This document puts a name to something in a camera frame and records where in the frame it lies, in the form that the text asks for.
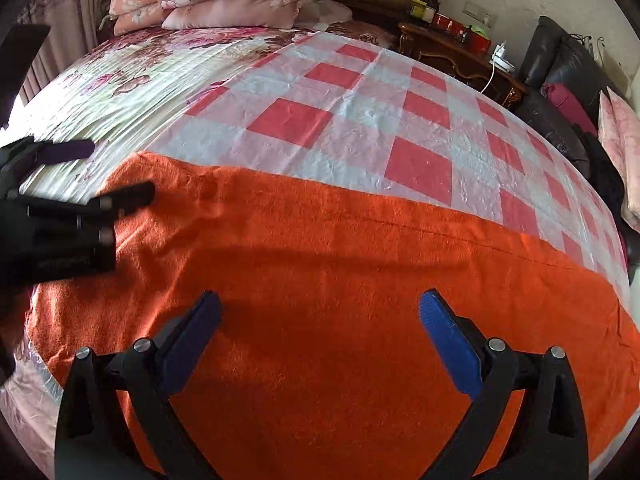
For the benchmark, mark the peach floral pillow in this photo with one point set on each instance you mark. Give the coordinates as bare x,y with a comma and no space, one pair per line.
135,5

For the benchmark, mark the white charger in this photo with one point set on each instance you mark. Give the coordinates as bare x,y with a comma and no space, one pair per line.
500,51

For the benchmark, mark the yellow jar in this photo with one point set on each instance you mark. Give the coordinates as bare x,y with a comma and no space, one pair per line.
418,9

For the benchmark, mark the red box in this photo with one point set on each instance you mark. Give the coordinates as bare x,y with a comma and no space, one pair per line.
449,23

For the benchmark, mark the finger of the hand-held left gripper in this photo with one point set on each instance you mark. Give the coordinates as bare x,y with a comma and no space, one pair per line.
130,195
70,151

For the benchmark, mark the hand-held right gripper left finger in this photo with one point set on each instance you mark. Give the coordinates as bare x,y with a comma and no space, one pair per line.
192,345

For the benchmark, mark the carved wooden nightstand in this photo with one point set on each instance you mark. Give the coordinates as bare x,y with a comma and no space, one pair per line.
450,55

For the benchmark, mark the pale pink pillow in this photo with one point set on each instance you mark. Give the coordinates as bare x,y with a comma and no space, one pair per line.
230,15

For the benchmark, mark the dark floral pillow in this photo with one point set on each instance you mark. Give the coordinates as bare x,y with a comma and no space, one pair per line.
360,32

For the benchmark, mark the pink checked plastic tablecloth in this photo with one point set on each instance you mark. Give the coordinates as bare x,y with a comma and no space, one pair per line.
375,110

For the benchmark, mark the floral bed sheet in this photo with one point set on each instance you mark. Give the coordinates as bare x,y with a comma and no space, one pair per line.
150,70

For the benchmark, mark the maroon cushion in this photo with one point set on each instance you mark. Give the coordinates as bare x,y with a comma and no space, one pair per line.
565,105

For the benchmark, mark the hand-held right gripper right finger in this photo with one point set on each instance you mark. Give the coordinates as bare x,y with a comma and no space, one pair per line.
450,345

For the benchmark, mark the white round device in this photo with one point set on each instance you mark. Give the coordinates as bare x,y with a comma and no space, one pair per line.
505,65

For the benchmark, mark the black clothing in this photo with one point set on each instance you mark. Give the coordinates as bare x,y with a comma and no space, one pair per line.
600,175

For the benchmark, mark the black leather armchair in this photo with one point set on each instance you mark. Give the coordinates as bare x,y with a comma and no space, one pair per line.
545,50

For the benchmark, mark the red and green container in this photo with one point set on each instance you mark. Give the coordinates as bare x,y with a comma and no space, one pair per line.
481,42

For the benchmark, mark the orange pants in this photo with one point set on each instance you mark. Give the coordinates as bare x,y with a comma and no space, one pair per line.
325,310

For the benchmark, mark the pink floral pillow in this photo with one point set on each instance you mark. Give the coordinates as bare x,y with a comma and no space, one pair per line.
605,125
627,125

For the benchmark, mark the pink floral curtain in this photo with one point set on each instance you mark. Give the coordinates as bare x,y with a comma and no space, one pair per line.
65,20

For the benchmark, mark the wall socket panel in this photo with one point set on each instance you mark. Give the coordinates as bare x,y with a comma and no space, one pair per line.
481,14

